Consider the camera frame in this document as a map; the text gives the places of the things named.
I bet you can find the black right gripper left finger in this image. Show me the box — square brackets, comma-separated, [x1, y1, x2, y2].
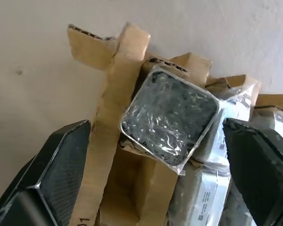
[0, 119, 92, 226]

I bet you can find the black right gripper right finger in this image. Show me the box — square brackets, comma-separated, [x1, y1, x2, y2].
[222, 117, 283, 226]

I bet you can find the black camera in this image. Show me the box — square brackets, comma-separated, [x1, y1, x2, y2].
[118, 66, 220, 175]

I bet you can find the open cardboard box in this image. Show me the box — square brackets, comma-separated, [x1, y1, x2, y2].
[66, 22, 283, 226]

